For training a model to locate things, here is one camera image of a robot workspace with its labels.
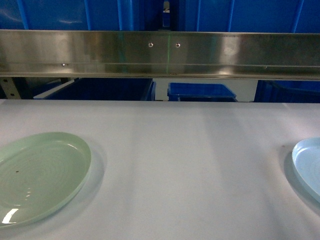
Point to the blue bin behind table centre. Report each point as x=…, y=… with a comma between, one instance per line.
x=199, y=92

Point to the dark blue bin behind left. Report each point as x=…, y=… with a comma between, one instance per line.
x=99, y=89

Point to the pale green plate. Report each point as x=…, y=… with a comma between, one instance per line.
x=39, y=175

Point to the pale blue plate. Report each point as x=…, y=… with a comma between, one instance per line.
x=306, y=165

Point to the stainless steel shelf rail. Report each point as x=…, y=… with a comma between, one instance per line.
x=159, y=54

